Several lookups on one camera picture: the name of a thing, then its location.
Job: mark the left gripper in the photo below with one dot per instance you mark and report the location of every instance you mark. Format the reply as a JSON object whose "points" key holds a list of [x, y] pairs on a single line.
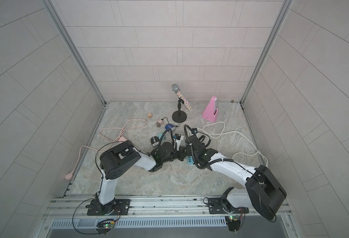
{"points": [[181, 155]]}

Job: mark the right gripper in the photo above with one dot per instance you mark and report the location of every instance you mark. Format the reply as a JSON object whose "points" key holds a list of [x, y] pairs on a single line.
{"points": [[188, 149]]}

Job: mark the teal power strip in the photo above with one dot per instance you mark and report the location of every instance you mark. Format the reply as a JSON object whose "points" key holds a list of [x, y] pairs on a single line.
{"points": [[190, 160]]}

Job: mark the black electric shaver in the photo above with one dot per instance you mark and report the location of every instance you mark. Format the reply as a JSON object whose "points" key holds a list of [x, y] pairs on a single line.
{"points": [[155, 141]]}

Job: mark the beige USB charger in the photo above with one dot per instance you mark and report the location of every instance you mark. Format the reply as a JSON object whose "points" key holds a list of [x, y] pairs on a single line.
{"points": [[159, 123]]}

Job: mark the pink power strip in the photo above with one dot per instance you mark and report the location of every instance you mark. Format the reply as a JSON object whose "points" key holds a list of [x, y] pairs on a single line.
{"points": [[122, 139]]}

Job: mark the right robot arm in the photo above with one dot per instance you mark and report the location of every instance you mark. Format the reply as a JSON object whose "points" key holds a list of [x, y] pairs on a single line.
{"points": [[263, 192]]}

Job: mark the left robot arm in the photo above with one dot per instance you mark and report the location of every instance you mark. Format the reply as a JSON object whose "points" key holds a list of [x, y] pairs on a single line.
{"points": [[116, 161]]}

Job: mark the black microphone stand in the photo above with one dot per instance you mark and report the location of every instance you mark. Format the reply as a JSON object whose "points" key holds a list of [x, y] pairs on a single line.
{"points": [[179, 116]]}

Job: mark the pink metronome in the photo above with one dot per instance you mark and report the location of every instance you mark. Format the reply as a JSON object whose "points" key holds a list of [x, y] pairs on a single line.
{"points": [[211, 112]]}

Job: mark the glitter microphone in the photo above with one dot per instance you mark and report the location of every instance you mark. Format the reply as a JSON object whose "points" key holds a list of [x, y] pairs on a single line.
{"points": [[176, 89]]}

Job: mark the right circuit board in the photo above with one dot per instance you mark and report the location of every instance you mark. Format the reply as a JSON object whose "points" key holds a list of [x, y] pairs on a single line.
{"points": [[233, 223]]}

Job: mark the circuit board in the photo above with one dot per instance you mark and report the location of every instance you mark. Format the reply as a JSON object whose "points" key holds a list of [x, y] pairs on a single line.
{"points": [[105, 226], [233, 223]]}

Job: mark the left circuit board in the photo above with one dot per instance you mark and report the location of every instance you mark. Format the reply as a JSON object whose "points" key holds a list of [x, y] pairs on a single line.
{"points": [[105, 226]]}

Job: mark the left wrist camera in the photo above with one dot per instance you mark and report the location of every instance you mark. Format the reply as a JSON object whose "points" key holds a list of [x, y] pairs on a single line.
{"points": [[178, 138]]}

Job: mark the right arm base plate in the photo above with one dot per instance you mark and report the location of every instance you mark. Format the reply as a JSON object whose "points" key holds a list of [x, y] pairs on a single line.
{"points": [[222, 206]]}

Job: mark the white vented cable duct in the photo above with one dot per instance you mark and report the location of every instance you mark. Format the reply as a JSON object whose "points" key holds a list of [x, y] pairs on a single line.
{"points": [[142, 222]]}

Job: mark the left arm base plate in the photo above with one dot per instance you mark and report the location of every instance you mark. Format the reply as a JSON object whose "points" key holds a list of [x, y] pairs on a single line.
{"points": [[115, 207]]}

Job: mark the aluminium mounting rail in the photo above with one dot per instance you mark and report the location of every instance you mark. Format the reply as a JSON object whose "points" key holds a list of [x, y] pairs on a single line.
{"points": [[141, 206]]}

